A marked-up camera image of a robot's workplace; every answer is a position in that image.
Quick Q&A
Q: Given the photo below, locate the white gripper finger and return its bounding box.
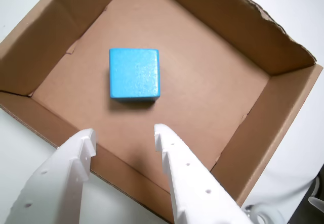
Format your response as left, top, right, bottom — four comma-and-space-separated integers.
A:
153, 123, 252, 224
5, 128, 97, 224

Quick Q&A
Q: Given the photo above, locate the blue cube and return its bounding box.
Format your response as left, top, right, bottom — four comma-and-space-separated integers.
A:
108, 48, 161, 103

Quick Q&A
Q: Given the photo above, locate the brown cardboard box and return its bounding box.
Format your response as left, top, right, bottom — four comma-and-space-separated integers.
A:
0, 0, 324, 223

